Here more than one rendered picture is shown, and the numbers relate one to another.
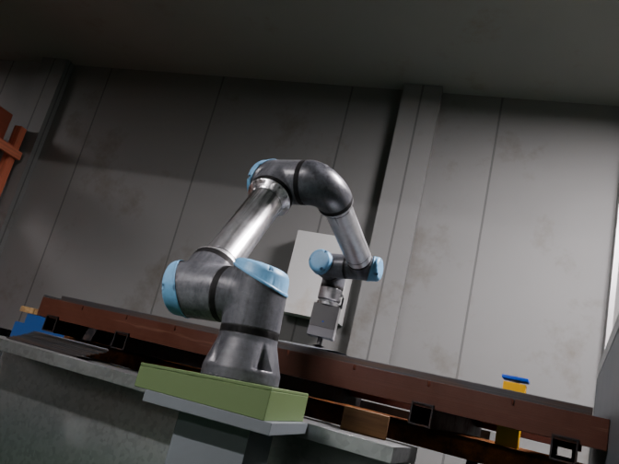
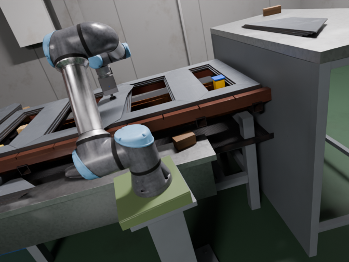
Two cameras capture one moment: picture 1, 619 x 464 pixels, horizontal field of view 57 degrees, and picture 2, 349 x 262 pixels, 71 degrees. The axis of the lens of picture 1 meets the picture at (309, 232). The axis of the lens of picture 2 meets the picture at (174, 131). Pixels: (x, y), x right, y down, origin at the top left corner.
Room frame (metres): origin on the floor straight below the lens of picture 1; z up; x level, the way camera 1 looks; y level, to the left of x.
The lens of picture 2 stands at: (0.43, 0.30, 1.29)
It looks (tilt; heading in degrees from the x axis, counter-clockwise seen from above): 27 degrees down; 331
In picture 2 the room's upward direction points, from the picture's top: 14 degrees counter-clockwise
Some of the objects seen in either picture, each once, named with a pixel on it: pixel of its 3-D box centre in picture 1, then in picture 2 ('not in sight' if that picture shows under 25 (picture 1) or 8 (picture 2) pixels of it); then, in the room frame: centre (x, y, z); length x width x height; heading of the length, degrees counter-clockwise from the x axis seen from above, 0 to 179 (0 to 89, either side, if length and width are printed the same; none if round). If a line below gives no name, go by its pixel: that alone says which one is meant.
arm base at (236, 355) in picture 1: (244, 354); (148, 172); (1.13, 0.06, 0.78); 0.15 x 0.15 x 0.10
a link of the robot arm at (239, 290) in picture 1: (254, 295); (135, 146); (1.14, 0.08, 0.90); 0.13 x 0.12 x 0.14; 64
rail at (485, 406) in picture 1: (259, 355); (110, 135); (1.53, 0.05, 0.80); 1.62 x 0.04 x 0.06; 63
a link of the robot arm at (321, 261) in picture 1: (329, 265); (98, 59); (1.74, -0.09, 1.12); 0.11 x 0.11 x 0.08; 64
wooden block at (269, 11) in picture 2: not in sight; (271, 10); (1.68, -1.43, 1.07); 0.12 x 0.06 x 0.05; 46
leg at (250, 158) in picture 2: not in sight; (250, 165); (1.26, -0.60, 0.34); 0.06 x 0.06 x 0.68; 63
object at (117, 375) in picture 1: (156, 385); (76, 182); (1.51, 0.28, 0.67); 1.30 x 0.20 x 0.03; 63
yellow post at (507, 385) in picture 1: (509, 423); (220, 95); (1.41, -0.57, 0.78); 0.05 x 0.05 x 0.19; 63
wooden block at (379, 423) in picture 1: (365, 422); (184, 140); (1.31, -0.22, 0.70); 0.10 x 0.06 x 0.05; 78
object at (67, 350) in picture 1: (70, 347); (1, 192); (1.70, 0.58, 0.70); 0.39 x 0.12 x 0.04; 63
